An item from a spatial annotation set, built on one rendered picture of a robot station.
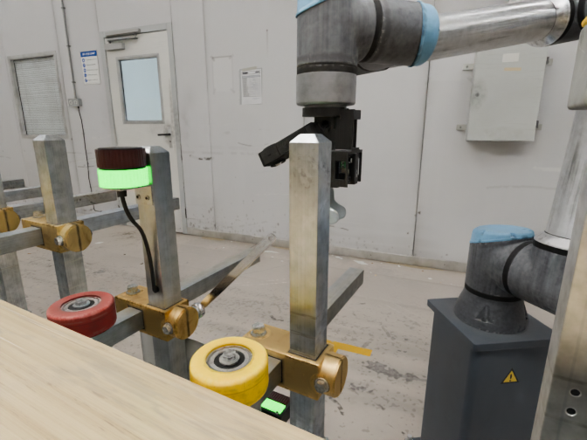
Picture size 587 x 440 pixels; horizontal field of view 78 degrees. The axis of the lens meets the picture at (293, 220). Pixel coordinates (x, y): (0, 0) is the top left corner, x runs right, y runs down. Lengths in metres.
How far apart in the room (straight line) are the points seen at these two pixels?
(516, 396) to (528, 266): 0.41
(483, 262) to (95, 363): 0.93
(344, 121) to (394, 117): 2.54
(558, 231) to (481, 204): 2.14
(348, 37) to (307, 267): 0.32
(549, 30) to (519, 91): 1.81
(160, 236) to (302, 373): 0.27
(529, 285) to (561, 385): 0.63
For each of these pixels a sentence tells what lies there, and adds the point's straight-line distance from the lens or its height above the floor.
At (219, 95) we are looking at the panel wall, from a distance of 3.69.
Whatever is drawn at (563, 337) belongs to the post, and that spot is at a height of 0.97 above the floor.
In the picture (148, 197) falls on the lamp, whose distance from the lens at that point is 0.54.
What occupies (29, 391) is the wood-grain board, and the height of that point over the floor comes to 0.90.
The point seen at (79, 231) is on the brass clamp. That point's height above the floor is 0.96.
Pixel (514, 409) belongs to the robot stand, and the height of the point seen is 0.38.
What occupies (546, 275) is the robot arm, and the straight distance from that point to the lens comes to 1.00.
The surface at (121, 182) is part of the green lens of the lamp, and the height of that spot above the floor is 1.07.
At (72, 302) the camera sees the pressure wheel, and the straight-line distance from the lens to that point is 0.59.
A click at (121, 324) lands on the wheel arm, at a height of 0.86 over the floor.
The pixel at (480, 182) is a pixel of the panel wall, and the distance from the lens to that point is 3.09.
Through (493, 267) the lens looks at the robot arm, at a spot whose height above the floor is 0.78.
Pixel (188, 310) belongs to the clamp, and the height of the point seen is 0.87.
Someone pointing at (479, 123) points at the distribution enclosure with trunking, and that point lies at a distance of 2.82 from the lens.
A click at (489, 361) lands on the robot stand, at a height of 0.54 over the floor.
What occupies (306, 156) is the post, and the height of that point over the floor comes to 1.11.
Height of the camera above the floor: 1.14
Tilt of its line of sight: 14 degrees down
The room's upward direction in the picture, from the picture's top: straight up
